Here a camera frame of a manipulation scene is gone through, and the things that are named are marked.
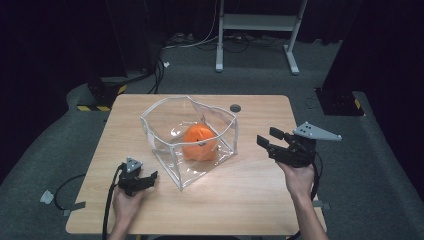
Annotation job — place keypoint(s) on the crumpled white tape scrap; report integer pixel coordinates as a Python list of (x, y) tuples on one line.
[(47, 197)]

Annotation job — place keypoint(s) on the clear plastic storage bag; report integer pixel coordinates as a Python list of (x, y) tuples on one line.
[(166, 133)]

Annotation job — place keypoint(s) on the black base with striped tape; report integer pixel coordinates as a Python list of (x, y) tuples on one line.
[(101, 93)]

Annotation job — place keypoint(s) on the dark round table grommet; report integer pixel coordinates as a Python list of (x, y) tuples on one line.
[(235, 108)]

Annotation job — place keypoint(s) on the small white paper scrap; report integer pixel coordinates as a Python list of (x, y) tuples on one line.
[(166, 64)]

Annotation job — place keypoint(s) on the person's right hand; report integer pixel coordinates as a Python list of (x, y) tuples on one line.
[(298, 180)]

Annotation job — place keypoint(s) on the person's left hand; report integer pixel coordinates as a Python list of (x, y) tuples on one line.
[(126, 208)]

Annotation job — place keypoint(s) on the black square stand base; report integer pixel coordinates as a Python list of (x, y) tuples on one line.
[(338, 101)]

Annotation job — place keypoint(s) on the white metal stand frame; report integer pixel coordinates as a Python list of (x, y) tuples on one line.
[(256, 22)]

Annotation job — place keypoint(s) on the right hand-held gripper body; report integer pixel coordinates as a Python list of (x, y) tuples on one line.
[(298, 153)]

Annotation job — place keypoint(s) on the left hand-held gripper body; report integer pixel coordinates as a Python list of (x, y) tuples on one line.
[(128, 178)]

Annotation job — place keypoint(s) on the grey tape strip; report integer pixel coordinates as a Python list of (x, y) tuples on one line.
[(75, 207), (325, 205)]

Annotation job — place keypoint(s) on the orange round plush toy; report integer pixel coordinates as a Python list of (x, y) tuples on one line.
[(200, 146)]

